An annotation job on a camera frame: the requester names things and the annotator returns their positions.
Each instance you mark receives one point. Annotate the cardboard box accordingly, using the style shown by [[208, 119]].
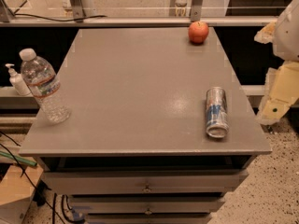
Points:
[[16, 194]]

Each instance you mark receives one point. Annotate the metal frame post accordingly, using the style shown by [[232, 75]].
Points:
[[196, 9], [77, 9]]

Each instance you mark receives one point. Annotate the clear plastic water bottle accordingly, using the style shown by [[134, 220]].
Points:
[[42, 81]]

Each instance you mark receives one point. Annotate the red apple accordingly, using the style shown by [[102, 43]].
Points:
[[198, 32]]

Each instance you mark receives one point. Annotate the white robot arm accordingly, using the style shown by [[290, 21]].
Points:
[[286, 35]]

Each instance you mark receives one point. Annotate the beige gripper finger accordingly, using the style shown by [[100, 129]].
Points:
[[281, 91], [266, 34]]

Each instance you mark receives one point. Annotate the grey drawer cabinet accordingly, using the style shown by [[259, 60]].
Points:
[[135, 148]]

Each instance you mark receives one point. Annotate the white pump dispenser bottle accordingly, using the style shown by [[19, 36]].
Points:
[[17, 81]]

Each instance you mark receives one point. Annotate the metal frame post left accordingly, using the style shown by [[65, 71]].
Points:
[[77, 9]]

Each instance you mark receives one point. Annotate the green rod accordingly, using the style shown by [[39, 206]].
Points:
[[19, 159]]

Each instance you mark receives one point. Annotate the metal frame post right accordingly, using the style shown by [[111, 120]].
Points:
[[196, 9]]

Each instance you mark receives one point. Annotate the silver blue energy drink can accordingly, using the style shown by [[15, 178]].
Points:
[[216, 113]]

